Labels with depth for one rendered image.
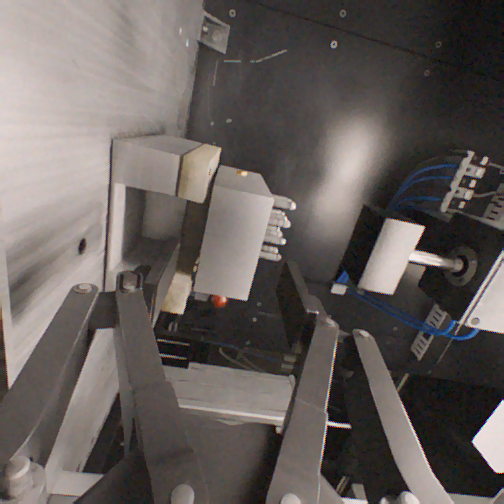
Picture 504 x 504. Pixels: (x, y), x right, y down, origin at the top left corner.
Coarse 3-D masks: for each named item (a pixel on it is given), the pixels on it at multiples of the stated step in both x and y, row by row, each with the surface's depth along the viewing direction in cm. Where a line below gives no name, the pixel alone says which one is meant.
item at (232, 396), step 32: (448, 160) 52; (480, 160) 49; (448, 192) 51; (160, 320) 53; (192, 320) 62; (448, 320) 63; (160, 352) 45; (192, 352) 47; (416, 352) 68; (192, 384) 42; (224, 384) 43; (256, 384) 44; (288, 384) 46; (224, 416) 39; (256, 416) 40; (96, 448) 31
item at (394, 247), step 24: (360, 216) 37; (384, 216) 32; (360, 240) 38; (384, 240) 32; (408, 240) 32; (360, 264) 39; (384, 264) 33; (432, 264) 36; (456, 264) 36; (384, 288) 34
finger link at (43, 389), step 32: (96, 288) 14; (64, 320) 12; (32, 352) 10; (64, 352) 10; (32, 384) 9; (64, 384) 10; (0, 416) 8; (32, 416) 8; (64, 416) 11; (0, 448) 7; (32, 448) 8
